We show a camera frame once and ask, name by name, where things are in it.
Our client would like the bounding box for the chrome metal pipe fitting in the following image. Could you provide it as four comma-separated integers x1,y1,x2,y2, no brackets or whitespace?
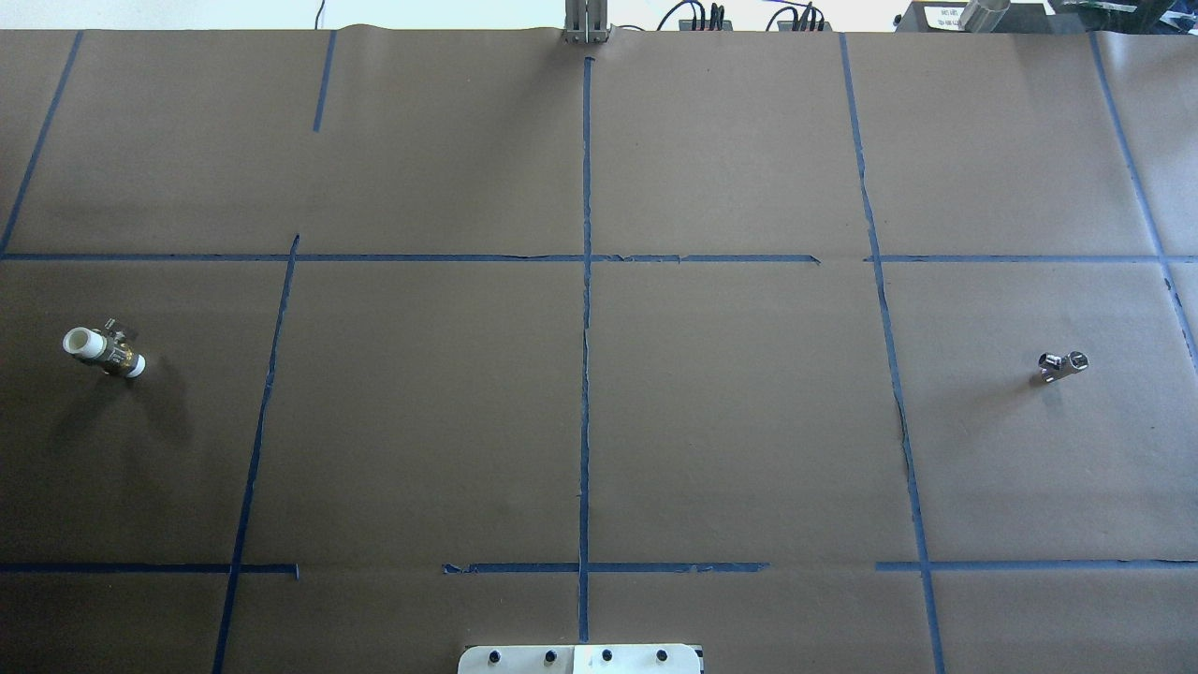
1037,350,1089,384

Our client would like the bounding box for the white brass PPR valve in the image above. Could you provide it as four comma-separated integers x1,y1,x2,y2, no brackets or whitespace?
61,318,147,379

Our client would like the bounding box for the brown paper table cover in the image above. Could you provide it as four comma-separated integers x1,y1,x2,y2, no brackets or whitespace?
4,25,1194,673

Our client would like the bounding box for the metal cylinder weight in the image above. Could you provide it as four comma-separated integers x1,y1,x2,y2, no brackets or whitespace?
957,0,1011,34

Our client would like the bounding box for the aluminium frame post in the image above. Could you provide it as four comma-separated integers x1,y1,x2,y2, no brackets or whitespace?
562,0,611,44

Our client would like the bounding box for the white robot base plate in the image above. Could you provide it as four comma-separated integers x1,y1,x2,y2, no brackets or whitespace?
456,643,704,673

